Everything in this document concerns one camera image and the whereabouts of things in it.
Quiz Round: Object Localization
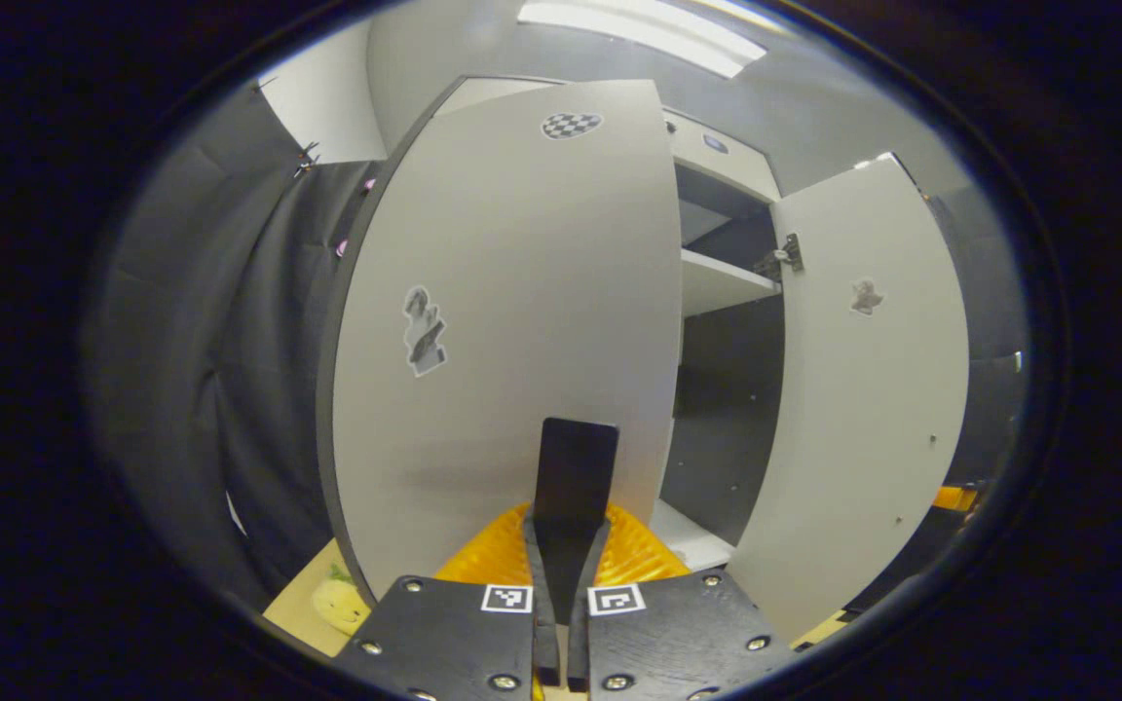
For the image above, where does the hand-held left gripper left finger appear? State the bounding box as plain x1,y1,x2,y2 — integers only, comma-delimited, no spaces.
332,501,562,701

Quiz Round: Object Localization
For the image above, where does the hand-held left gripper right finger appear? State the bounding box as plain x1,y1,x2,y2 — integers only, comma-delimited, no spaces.
566,501,796,701

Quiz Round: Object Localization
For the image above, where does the grey cabinet door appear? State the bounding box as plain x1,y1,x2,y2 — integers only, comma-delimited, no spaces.
725,156,971,644
316,78,684,609

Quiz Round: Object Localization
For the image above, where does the grey double-door shoe cabinet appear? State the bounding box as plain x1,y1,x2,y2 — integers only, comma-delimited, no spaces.
430,74,788,575

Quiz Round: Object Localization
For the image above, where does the metal door hinge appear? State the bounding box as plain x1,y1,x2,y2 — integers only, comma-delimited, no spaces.
754,234,804,283

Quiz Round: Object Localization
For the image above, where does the white cabinet shelf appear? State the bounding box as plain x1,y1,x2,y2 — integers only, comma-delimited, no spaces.
681,248,782,318

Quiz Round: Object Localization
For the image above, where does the yellow plush toy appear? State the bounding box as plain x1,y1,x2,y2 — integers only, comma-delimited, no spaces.
313,574,372,634

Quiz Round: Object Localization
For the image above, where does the black backdrop cloth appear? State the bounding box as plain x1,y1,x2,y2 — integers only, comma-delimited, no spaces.
84,78,387,614

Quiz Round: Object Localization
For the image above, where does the large ceiling light panel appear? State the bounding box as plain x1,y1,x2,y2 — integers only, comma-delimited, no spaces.
517,0,767,79

